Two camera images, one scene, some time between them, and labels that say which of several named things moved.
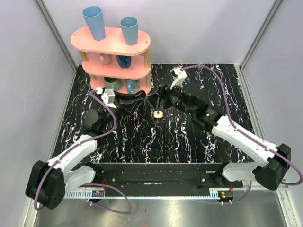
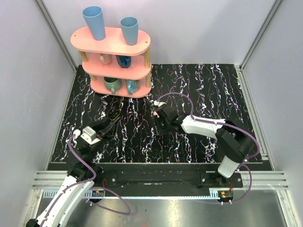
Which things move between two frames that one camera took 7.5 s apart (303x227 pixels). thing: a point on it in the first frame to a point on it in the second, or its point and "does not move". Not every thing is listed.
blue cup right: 129,26 does not move
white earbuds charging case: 158,114 does not move
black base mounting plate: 165,176 does not move
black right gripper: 164,92 to 158,128
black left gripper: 120,104 to 100,132
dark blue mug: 124,61 does not move
